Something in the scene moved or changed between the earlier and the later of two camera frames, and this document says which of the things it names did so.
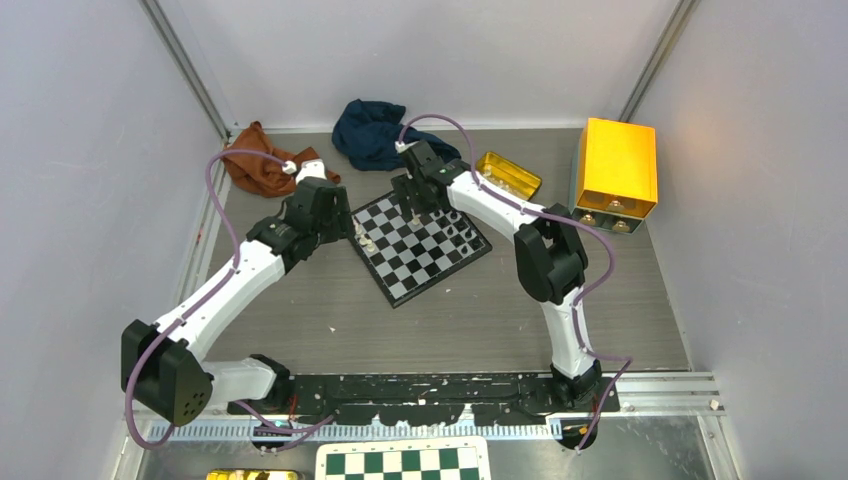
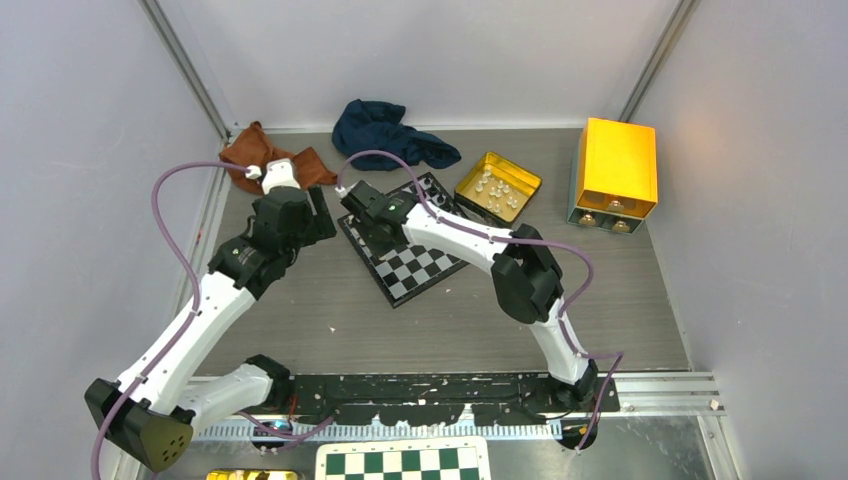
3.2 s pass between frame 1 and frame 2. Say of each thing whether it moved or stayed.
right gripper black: moved
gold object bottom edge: stayed
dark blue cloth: stayed
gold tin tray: stayed
